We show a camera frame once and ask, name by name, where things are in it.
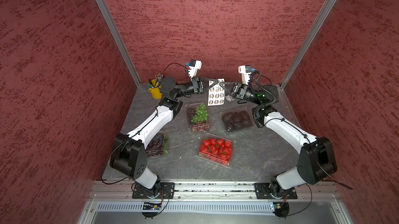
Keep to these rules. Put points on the pens in cup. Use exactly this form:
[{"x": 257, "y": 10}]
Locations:
[{"x": 155, "y": 83}]

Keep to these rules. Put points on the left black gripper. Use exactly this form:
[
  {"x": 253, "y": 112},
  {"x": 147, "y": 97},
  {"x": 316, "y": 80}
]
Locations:
[{"x": 198, "y": 84}]

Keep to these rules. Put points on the front aluminium rail frame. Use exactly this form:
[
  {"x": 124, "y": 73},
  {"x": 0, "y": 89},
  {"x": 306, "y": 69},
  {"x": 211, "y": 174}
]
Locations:
[{"x": 216, "y": 197}]

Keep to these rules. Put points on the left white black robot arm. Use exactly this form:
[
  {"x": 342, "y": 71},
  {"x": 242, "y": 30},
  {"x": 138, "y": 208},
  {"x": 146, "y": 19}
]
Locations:
[{"x": 128, "y": 156}]

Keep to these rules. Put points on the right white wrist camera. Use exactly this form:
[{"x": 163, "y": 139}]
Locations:
[{"x": 245, "y": 71}]

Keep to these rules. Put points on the right aluminium corner post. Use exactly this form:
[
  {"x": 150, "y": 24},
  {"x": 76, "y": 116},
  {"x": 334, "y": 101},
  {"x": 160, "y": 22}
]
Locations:
[{"x": 313, "y": 31}]

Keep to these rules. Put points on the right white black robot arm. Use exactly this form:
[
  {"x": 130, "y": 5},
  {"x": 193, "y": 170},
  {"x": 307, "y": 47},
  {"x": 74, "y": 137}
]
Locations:
[{"x": 316, "y": 155}]

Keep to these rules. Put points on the mixed grapes clear box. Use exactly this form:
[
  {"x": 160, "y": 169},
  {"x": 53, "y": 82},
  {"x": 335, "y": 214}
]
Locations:
[{"x": 197, "y": 116}]

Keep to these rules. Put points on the aluminium corner post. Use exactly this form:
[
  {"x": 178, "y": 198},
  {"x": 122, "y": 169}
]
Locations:
[
  {"x": 104, "y": 9},
  {"x": 313, "y": 31}
]

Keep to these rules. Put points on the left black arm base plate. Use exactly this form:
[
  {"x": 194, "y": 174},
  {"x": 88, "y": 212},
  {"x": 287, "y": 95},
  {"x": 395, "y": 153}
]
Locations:
[{"x": 161, "y": 190}]

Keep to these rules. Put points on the strawberries clear box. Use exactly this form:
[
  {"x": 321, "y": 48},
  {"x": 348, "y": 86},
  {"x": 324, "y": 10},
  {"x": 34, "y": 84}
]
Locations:
[{"x": 216, "y": 149}]

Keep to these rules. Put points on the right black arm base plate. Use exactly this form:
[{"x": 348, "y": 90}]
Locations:
[{"x": 261, "y": 190}]

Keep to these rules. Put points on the left aluminium corner post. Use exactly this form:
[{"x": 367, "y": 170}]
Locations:
[{"x": 104, "y": 9}]

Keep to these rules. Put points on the dark plums clear box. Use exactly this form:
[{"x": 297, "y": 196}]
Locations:
[{"x": 236, "y": 119}]

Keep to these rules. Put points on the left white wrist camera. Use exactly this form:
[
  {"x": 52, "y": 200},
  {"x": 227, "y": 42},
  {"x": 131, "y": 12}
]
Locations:
[{"x": 193, "y": 67}]

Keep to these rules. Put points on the dark grapes clear box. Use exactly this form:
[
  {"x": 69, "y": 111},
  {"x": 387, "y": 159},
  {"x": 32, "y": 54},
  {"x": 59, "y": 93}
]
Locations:
[{"x": 158, "y": 146}]

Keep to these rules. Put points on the yellow pen cup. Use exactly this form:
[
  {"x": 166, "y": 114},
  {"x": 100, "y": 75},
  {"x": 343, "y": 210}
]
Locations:
[{"x": 156, "y": 94}]

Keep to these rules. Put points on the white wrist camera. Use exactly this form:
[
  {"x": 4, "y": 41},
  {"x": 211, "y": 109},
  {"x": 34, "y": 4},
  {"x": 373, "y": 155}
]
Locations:
[
  {"x": 193, "y": 67},
  {"x": 245, "y": 71}
]

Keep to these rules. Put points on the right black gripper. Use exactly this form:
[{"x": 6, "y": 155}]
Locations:
[{"x": 239, "y": 89}]

